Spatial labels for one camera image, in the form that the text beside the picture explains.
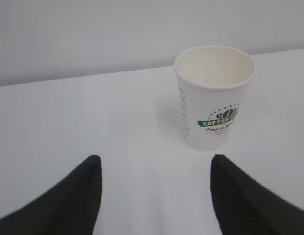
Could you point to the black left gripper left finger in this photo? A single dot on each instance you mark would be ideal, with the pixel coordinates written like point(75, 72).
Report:
point(71, 207)

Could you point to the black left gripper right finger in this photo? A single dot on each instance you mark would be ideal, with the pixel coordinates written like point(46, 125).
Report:
point(245, 207)

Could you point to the white paper coffee cup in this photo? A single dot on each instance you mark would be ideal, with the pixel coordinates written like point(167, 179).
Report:
point(212, 81)

